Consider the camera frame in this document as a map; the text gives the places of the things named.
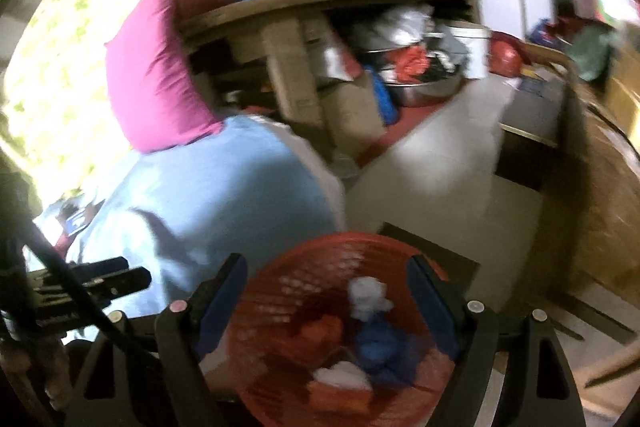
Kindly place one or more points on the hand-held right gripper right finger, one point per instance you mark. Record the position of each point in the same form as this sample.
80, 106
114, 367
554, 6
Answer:
431, 302

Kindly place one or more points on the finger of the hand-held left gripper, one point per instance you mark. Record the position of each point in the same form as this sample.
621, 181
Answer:
120, 282
100, 266

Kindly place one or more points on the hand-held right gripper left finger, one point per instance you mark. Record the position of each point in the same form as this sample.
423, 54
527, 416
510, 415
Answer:
220, 309

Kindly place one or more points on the white paper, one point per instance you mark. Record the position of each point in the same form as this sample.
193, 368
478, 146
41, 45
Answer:
367, 297

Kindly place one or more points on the red mesh basket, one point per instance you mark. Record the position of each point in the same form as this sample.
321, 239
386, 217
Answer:
300, 277

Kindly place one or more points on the person's left hand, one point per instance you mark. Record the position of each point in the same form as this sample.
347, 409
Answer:
35, 372

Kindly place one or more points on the open purple cardboard box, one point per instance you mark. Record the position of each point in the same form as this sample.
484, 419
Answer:
80, 219

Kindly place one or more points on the light blue bed sheet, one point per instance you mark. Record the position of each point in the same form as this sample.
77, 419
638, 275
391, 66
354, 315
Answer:
220, 187

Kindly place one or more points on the wooden cabinet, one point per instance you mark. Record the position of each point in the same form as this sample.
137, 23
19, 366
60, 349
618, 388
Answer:
595, 187

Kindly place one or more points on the brown cardboard box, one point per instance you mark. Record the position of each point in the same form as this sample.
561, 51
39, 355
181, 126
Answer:
352, 117

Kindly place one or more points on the pink pillow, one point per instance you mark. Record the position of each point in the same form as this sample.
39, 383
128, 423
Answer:
155, 72

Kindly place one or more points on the green floral blanket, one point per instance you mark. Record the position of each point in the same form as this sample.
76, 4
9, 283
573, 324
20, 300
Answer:
60, 57

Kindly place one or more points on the metal basin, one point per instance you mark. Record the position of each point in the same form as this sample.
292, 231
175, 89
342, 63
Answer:
430, 89

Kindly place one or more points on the red plastic bag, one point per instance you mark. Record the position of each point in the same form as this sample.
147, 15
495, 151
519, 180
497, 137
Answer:
412, 64

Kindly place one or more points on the white plastic bucket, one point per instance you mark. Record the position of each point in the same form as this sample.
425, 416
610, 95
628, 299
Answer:
470, 52

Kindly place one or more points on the round red bag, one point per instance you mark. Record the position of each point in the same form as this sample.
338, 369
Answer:
507, 54

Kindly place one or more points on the wooden table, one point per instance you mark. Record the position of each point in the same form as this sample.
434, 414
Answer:
295, 52

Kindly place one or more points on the silver plastic bag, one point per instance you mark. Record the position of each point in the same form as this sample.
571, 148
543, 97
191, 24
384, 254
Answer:
395, 24

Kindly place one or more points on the green cloth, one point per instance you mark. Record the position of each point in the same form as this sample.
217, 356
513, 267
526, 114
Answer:
592, 52

